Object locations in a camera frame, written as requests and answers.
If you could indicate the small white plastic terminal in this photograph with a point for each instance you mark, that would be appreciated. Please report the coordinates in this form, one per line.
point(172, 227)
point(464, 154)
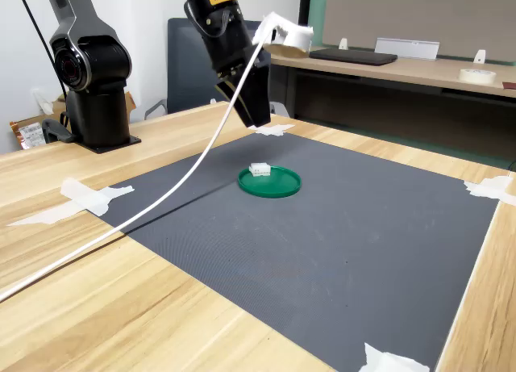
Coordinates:
point(260, 169)

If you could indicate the round green lid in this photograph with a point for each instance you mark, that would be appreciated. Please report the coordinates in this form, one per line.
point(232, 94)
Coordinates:
point(274, 186)

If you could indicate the white tape piece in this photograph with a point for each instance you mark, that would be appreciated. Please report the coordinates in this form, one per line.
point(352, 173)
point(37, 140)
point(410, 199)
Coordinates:
point(278, 128)
point(489, 188)
point(383, 362)
point(80, 198)

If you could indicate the grey-blue office chair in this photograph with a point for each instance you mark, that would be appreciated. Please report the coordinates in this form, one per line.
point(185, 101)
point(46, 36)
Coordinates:
point(185, 65)

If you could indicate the black laptop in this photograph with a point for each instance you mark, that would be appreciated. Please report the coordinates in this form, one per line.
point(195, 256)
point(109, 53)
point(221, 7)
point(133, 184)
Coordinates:
point(354, 56)

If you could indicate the silver desk stand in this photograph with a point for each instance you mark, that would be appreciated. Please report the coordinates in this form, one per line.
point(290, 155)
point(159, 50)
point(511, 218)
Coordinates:
point(407, 49)

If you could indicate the dark grey mat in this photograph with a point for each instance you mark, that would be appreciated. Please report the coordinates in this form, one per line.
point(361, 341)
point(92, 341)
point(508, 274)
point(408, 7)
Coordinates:
point(322, 247)

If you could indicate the pale wooden desk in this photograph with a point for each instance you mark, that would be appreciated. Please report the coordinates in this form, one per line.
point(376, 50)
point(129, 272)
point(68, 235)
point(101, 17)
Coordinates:
point(423, 71)

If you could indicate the grey partition with green edge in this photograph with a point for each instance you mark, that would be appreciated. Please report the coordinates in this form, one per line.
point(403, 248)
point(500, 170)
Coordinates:
point(403, 13)

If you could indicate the crumpled white paper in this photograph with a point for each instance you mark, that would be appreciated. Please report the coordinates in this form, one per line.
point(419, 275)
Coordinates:
point(42, 101)

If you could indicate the roll of masking tape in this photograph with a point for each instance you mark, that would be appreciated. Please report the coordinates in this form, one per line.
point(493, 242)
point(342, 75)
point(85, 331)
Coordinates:
point(477, 76)

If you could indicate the dark red flat item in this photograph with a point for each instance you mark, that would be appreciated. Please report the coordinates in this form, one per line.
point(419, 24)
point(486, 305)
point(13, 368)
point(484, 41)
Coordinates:
point(510, 85)

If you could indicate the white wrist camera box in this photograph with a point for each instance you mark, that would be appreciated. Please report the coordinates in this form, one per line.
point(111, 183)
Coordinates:
point(292, 37)

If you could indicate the white partition bracket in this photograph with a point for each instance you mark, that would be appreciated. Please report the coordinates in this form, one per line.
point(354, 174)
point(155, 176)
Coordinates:
point(479, 57)
point(343, 44)

